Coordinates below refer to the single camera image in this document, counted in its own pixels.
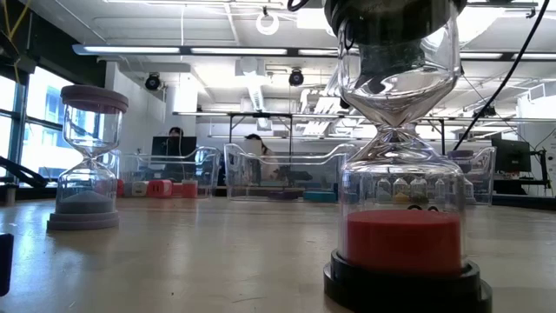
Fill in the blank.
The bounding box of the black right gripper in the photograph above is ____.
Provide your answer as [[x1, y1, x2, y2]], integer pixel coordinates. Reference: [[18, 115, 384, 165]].
[[339, 41, 429, 110]]

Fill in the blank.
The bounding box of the teal rectangular block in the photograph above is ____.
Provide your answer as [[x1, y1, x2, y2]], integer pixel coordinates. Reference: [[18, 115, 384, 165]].
[[302, 190, 338, 203]]

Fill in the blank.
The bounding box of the teal sand hourglass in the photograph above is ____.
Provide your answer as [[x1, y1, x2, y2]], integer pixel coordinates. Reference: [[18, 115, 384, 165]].
[[376, 176, 393, 203]]

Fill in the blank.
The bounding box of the orange sand hourglass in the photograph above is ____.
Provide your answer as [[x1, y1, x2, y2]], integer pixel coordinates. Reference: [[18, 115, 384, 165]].
[[394, 176, 412, 204]]

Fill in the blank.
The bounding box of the purple rectangular block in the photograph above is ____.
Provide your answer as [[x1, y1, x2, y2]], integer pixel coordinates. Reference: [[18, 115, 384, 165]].
[[267, 190, 301, 201]]

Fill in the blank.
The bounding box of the black hourglass green sand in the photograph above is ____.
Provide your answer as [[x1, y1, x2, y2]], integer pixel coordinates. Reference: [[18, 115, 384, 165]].
[[410, 176, 427, 202]]

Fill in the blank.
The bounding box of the clear plastic bin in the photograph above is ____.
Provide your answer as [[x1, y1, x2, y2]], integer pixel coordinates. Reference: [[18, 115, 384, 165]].
[[347, 145, 497, 206], [116, 145, 222, 200], [223, 143, 357, 203]]

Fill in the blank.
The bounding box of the black metal background rack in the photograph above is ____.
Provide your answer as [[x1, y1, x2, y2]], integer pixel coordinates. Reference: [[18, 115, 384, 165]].
[[172, 110, 556, 157]]

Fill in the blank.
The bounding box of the black hourglass red sand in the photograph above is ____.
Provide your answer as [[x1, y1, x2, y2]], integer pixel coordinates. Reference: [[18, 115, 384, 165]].
[[322, 0, 493, 313]]

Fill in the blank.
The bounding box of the black computer monitor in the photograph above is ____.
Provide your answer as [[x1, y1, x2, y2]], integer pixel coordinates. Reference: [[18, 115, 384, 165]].
[[494, 137, 533, 174], [150, 136, 198, 158]]

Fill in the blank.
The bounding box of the dark background desk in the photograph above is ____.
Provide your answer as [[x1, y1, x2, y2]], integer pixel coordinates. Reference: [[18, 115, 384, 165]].
[[493, 171, 556, 212]]

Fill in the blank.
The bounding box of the long ceiling light strip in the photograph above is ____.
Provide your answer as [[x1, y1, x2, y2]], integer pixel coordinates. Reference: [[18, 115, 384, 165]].
[[71, 42, 556, 62]]

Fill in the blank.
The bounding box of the large room window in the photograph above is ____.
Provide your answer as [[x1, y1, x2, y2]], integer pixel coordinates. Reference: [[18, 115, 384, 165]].
[[0, 64, 108, 186]]

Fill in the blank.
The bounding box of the black curved bar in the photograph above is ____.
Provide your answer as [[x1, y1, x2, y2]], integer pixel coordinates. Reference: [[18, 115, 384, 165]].
[[0, 155, 49, 189]]

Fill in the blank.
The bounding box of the white ceiling duct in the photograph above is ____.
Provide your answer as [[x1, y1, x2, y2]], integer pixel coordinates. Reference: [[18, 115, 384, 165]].
[[236, 56, 273, 112]]

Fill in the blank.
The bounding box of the white ceiling ring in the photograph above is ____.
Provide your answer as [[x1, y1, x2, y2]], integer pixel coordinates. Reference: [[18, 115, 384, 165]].
[[255, 10, 281, 36]]

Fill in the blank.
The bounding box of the black hanging robot cable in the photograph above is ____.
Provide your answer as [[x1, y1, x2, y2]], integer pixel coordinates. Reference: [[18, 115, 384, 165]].
[[453, 0, 552, 152]]

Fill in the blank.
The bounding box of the black ceiling rail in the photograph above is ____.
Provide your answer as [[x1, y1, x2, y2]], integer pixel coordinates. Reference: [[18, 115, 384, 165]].
[[467, 0, 539, 19]]

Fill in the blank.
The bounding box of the yellow power cable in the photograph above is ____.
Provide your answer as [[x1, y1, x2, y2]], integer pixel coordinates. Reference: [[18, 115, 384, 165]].
[[0, 0, 32, 83]]

